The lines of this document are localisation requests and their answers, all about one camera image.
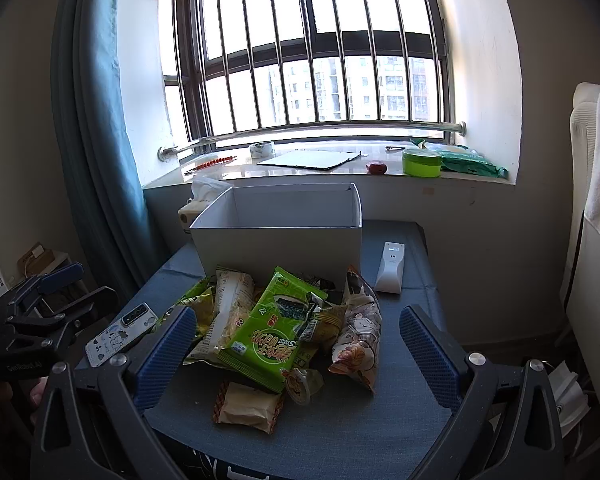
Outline smartphone with white case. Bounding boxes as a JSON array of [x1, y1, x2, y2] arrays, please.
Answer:
[[84, 302, 157, 367]]

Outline green plastic bag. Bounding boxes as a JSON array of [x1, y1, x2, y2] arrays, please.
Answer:
[[415, 139, 508, 180]]

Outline yellow-green snack bag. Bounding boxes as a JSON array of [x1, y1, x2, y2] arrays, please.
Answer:
[[151, 276, 216, 340]]

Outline green round container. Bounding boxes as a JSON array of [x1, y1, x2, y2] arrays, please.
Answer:
[[402, 148, 442, 179]]

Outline teal curtain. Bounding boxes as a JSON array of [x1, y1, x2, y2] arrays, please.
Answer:
[[50, 0, 169, 301]]

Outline tape roll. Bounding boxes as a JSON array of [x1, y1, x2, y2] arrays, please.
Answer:
[[249, 141, 275, 160]]

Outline cartoon print peanut bag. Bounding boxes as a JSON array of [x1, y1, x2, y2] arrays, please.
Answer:
[[328, 266, 382, 393]]

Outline left hand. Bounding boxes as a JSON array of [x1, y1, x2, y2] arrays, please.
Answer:
[[30, 376, 48, 406]]

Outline white remote control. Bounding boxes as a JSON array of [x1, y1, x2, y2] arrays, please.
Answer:
[[374, 242, 405, 295]]

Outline yellow orange snack bag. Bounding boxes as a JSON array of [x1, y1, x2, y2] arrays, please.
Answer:
[[299, 302, 347, 347]]

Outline white flat board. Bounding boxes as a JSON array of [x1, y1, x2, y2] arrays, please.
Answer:
[[258, 150, 361, 171]]

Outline red small object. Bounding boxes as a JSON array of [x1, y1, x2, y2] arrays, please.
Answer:
[[366, 162, 388, 176]]

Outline white storage box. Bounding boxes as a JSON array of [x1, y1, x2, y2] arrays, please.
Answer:
[[190, 182, 363, 288]]

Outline blue cushion mat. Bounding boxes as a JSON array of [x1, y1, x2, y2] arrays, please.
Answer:
[[145, 221, 450, 479]]

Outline green seaweed snack bag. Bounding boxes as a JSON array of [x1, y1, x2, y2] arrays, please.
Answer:
[[219, 266, 327, 393]]

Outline beige cracker packet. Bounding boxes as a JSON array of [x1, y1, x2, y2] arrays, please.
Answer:
[[212, 382, 283, 434]]

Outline clear jelly cup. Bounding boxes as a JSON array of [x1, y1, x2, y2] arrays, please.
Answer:
[[286, 367, 324, 406]]

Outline red beaded stick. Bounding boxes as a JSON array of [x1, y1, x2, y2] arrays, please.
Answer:
[[184, 156, 237, 176]]

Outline white striped snack bag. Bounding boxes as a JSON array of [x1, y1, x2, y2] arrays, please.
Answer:
[[184, 269, 254, 365]]

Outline tissue pack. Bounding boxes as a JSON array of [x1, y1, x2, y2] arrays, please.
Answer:
[[178, 176, 232, 233]]

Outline metal window guard bars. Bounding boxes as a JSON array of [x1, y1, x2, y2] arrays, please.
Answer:
[[158, 0, 467, 160]]

